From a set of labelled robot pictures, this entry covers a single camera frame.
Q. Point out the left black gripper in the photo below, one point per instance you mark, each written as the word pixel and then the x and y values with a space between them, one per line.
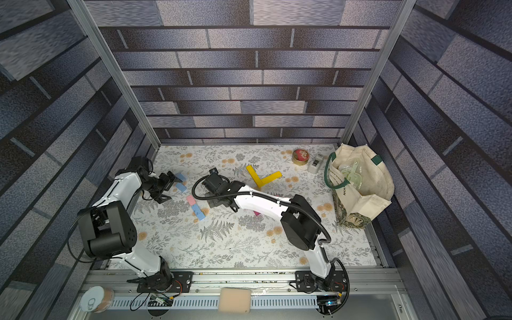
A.
pixel 168 182

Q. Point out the blue block one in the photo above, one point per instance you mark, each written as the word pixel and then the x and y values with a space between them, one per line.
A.
pixel 181 177

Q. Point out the blue block three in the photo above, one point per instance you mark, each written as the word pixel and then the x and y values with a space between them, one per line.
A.
pixel 197 210

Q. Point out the pink block four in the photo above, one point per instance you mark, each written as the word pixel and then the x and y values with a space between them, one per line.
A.
pixel 191 200

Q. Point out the yellow block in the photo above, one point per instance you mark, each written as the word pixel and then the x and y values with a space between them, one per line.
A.
pixel 256 179
pixel 267 180
pixel 276 175
pixel 252 172

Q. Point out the blue block two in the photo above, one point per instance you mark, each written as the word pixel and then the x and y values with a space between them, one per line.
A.
pixel 181 187

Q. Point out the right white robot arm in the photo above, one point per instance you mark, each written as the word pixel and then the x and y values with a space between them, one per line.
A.
pixel 301 224

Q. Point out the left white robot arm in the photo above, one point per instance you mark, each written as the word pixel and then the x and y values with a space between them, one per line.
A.
pixel 107 231

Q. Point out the floral table mat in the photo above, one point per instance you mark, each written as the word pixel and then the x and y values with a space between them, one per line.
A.
pixel 227 239

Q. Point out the round red lid tin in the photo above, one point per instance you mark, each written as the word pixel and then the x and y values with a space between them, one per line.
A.
pixel 300 157

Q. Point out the small white box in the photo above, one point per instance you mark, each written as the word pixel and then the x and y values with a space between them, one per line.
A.
pixel 315 163

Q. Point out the beige sponge pad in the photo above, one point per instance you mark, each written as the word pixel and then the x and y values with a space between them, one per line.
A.
pixel 234 300

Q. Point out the cream tote bag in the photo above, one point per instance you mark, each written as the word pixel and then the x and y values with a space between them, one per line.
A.
pixel 361 184

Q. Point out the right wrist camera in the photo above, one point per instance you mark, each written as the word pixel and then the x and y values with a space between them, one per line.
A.
pixel 215 184

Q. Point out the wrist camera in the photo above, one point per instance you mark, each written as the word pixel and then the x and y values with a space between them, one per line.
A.
pixel 215 184
pixel 141 165

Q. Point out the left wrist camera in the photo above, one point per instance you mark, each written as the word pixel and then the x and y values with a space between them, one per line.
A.
pixel 141 165

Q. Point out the aluminium rail base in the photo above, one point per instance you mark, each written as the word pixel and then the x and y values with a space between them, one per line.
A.
pixel 270 289

